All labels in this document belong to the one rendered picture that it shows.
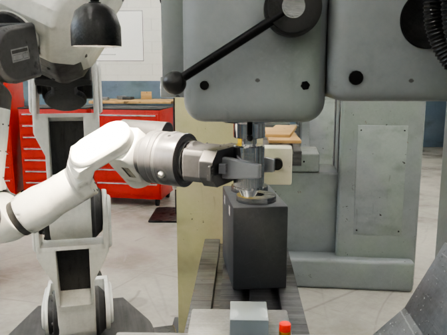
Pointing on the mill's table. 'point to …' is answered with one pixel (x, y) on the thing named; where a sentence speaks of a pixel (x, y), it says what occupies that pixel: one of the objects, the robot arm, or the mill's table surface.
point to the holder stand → (255, 238)
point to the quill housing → (252, 66)
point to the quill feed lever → (171, 78)
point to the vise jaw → (209, 322)
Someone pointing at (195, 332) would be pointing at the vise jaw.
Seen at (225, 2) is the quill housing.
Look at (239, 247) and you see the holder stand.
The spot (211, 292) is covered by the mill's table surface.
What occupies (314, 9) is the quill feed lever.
